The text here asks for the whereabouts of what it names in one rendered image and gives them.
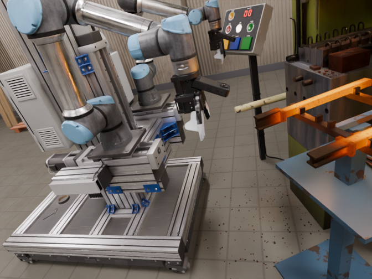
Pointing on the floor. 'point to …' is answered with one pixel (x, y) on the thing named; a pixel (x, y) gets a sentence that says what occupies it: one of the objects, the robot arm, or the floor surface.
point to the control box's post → (257, 100)
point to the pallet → (19, 127)
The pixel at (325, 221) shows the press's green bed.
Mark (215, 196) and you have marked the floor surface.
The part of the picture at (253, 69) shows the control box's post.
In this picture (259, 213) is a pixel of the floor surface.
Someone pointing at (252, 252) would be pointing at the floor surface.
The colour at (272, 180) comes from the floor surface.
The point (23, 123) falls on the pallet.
